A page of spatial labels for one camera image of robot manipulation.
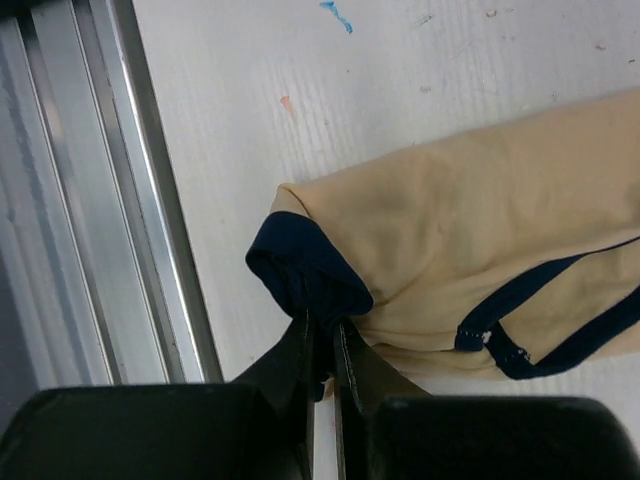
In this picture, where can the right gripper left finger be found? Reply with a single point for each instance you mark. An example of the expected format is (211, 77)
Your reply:
(258, 426)

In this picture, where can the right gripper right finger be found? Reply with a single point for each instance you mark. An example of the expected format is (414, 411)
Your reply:
(389, 428)

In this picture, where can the beige navy-trimmed underwear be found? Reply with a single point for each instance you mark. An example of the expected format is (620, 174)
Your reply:
(505, 252)

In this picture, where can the aluminium mounting rail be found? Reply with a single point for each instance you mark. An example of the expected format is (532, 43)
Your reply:
(93, 238)

